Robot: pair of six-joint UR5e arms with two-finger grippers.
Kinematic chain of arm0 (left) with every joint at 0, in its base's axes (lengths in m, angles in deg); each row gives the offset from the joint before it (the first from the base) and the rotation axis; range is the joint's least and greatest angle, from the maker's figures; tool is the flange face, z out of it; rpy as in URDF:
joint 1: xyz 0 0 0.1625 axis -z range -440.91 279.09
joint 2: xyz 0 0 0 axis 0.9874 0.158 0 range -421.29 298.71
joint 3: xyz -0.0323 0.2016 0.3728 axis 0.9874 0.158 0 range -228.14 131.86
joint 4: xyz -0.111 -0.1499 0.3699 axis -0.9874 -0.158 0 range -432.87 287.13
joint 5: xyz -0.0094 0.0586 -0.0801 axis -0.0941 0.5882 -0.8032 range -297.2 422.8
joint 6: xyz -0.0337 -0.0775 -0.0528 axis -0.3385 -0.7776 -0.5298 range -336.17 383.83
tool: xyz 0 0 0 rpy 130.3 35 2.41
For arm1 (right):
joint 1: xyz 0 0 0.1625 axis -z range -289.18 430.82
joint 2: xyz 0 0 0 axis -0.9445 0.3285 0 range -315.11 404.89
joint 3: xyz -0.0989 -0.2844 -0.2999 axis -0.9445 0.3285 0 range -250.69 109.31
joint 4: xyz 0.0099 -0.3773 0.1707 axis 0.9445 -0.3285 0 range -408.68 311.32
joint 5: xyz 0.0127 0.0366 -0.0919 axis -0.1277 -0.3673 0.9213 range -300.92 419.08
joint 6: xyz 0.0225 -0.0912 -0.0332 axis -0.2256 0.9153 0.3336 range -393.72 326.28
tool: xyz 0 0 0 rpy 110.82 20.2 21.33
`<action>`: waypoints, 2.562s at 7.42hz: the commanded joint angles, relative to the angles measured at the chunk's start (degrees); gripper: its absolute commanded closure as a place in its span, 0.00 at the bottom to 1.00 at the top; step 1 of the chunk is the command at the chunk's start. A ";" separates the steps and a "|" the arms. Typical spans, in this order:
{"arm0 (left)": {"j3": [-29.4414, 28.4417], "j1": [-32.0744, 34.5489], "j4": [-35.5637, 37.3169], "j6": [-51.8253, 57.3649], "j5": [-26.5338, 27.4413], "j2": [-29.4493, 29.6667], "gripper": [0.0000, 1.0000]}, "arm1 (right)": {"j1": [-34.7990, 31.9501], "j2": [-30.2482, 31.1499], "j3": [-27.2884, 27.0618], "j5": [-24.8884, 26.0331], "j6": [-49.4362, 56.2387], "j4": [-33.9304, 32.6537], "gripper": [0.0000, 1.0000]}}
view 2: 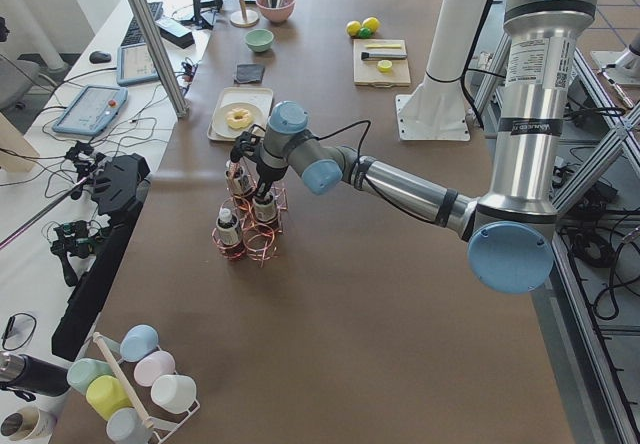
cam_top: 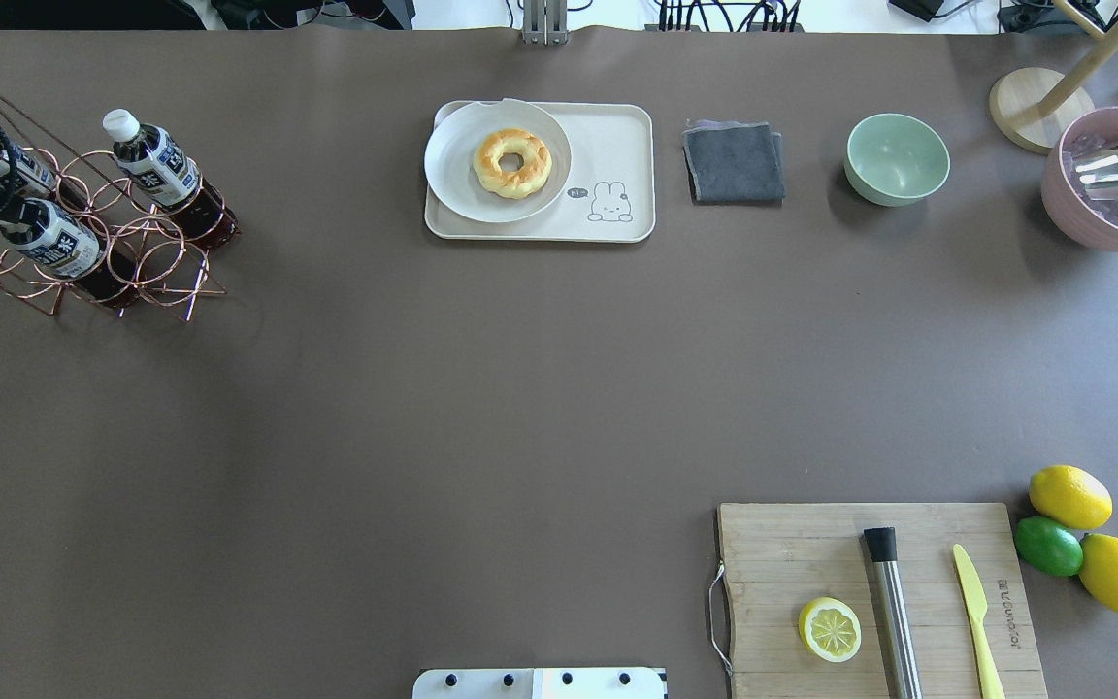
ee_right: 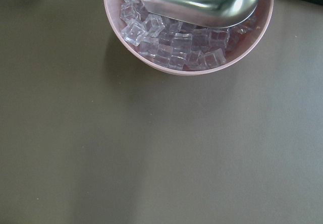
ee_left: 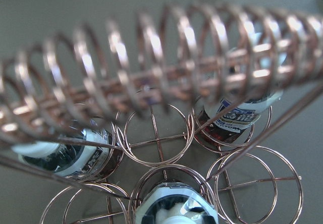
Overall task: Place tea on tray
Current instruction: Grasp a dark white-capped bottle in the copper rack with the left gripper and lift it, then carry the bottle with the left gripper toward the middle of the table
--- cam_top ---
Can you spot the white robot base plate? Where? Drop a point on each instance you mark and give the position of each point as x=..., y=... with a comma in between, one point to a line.
x=544, y=682

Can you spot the pink bowl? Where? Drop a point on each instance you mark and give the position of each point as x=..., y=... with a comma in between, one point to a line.
x=1062, y=201

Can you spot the mint green bowl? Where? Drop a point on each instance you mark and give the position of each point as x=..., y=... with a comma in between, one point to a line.
x=895, y=159

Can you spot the white round plate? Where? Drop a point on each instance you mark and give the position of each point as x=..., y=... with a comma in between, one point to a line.
x=451, y=150

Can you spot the green lime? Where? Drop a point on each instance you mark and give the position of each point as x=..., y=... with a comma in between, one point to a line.
x=1048, y=546

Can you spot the grey folded cloth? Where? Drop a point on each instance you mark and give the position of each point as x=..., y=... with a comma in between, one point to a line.
x=734, y=162

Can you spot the tea bottle front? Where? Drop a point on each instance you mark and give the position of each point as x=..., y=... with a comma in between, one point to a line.
x=69, y=251

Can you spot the lemon half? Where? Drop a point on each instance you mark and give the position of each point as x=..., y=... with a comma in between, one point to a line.
x=830, y=629

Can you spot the beige rabbit tray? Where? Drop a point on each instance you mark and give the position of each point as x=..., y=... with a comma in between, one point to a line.
x=609, y=196

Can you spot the glazed donut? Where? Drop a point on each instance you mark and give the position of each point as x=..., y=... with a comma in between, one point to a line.
x=512, y=163

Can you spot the whole lemon upper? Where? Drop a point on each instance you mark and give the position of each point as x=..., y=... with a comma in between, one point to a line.
x=1071, y=496

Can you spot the steel muddler black tip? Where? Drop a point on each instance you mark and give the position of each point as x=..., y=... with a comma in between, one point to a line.
x=898, y=648

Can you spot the copper wire bottle rack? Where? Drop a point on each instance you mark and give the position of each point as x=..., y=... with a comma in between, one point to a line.
x=170, y=272

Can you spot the grey metal camera post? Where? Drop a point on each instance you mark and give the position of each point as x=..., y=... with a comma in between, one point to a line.
x=545, y=22

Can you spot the yellow plastic knife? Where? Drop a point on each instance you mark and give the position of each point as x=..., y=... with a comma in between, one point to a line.
x=977, y=607

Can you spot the tea bottle rear right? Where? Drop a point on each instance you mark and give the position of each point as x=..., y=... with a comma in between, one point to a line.
x=149, y=156

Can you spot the wooden cutting board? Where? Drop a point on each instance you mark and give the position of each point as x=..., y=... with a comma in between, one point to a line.
x=778, y=557

